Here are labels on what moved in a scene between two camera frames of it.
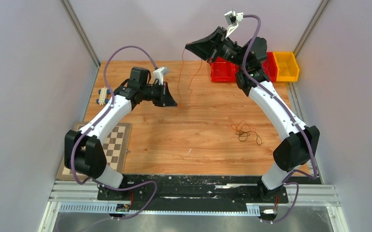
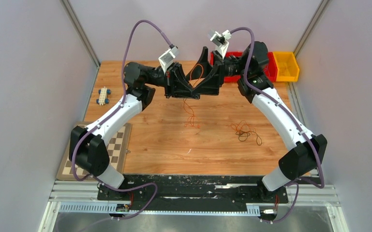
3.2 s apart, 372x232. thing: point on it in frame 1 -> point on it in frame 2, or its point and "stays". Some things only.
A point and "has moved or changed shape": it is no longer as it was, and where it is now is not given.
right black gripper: [206, 48] -> [212, 84]
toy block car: [103, 97] stays
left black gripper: [166, 98] -> [176, 84]
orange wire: [242, 126] stays
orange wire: [188, 88] has moved or changed shape
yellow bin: [288, 70] stays
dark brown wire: [243, 136] stays
